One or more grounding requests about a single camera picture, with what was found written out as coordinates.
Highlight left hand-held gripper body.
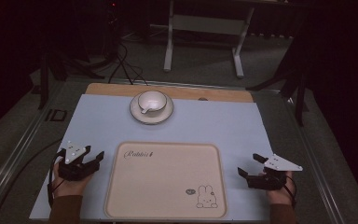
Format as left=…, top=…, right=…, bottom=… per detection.
left=57, top=140, right=101, bottom=182

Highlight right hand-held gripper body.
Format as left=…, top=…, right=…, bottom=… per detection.
left=246, top=153, right=304, bottom=191

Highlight person's left hand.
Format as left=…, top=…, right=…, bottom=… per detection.
left=51, top=161, right=95, bottom=199

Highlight person's right hand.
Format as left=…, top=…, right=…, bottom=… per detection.
left=264, top=170, right=296, bottom=207

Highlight light blue table mat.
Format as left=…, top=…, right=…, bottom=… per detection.
left=29, top=93, right=273, bottom=223

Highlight white saucer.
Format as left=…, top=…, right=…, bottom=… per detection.
left=129, top=91, right=174, bottom=126

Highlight beige tray with rabbit print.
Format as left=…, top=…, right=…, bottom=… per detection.
left=103, top=141, right=228, bottom=220

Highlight black metal stand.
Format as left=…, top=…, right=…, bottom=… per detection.
left=30, top=50, right=106, bottom=110
left=246, top=59, right=311, bottom=127

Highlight white cup with dark rim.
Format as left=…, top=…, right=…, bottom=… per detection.
left=137, top=90, right=169, bottom=115

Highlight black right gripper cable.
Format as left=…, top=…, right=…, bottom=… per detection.
left=283, top=173, right=297, bottom=201

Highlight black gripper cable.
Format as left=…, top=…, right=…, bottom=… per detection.
left=283, top=173, right=297, bottom=201
left=47, top=148, right=67, bottom=209

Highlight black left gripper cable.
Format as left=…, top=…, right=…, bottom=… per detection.
left=47, top=148, right=67, bottom=209

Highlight black square floor frame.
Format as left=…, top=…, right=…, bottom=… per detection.
left=44, top=108, right=68, bottom=123

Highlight metal floor rail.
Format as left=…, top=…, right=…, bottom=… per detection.
left=0, top=81, right=66, bottom=218
left=281, top=92, right=348, bottom=224

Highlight thick black floor cable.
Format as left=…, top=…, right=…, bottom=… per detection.
left=0, top=138, right=63, bottom=224

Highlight black cables on floor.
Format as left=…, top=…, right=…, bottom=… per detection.
left=106, top=38, right=148, bottom=87

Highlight white metal desk frame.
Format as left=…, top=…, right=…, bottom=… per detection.
left=163, top=0, right=256, bottom=79

